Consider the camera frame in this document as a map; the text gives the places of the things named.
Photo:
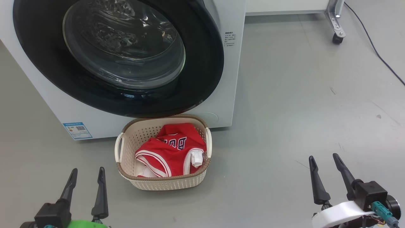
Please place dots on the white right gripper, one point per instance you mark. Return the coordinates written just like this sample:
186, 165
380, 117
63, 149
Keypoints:
338, 215

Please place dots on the white cabinet panel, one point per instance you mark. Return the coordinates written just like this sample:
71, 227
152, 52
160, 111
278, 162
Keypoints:
284, 6

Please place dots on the red and white jersey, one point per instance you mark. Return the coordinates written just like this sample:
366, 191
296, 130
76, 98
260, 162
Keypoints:
171, 155

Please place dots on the blue energy label sticker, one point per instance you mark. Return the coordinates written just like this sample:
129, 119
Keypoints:
77, 130

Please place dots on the washing machine door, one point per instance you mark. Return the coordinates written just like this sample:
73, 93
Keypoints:
199, 63

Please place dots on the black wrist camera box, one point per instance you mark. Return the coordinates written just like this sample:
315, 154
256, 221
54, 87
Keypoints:
371, 194
52, 215

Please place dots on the white front-load washing machine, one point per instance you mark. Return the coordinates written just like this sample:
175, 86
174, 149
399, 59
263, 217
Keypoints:
38, 95

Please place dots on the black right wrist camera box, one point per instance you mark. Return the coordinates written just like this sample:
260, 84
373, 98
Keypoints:
371, 194

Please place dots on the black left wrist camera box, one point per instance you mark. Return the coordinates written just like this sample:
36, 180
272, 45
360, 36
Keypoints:
52, 215

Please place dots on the cream perforated plastic laundry basket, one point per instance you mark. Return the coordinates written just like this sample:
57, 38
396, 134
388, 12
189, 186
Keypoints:
164, 183

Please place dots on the right gripper black motor cylinder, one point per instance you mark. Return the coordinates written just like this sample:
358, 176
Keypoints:
394, 205

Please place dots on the silver metal cart leg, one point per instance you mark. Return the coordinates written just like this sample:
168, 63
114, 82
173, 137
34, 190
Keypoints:
335, 19

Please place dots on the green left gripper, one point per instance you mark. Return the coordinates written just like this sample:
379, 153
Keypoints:
88, 224

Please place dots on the printed warning text label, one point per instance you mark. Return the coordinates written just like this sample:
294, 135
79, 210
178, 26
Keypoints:
230, 39

